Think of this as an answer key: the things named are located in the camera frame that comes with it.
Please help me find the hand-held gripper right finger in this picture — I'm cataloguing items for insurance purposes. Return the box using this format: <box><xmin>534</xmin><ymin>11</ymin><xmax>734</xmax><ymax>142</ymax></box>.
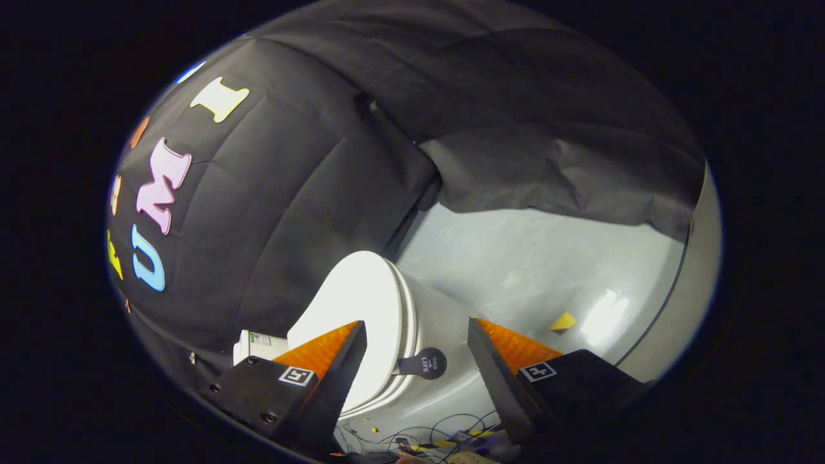
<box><xmin>467</xmin><ymin>318</ymin><xmax>649</xmax><ymax>447</ymax></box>

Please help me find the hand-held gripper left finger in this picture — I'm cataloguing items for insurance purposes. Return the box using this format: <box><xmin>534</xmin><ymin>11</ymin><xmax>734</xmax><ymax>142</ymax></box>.
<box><xmin>197</xmin><ymin>320</ymin><xmax>368</xmax><ymax>459</ymax></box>

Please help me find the black round lid lift tab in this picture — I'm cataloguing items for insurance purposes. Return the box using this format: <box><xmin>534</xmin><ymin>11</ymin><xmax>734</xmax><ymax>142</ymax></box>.
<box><xmin>392</xmin><ymin>347</ymin><xmax>448</xmax><ymax>380</ymax></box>

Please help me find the white toilet body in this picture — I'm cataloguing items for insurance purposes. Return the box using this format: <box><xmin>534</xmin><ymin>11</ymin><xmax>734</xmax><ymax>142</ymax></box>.
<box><xmin>232</xmin><ymin>258</ymin><xmax>516</xmax><ymax>445</ymax></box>

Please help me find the black backdrop cloth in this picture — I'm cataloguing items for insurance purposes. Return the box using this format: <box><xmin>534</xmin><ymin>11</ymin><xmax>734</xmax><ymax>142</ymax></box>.
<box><xmin>106</xmin><ymin>35</ymin><xmax>445</xmax><ymax>387</ymax></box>

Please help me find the plain black cloth panel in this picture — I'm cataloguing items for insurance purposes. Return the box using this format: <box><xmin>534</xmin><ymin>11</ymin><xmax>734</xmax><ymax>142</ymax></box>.
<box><xmin>248</xmin><ymin>0</ymin><xmax>706</xmax><ymax>242</ymax></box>

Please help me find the tangle of floor cables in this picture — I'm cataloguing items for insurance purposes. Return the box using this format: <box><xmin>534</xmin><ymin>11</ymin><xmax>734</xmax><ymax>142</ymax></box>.
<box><xmin>335</xmin><ymin>409</ymin><xmax>510</xmax><ymax>462</ymax></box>

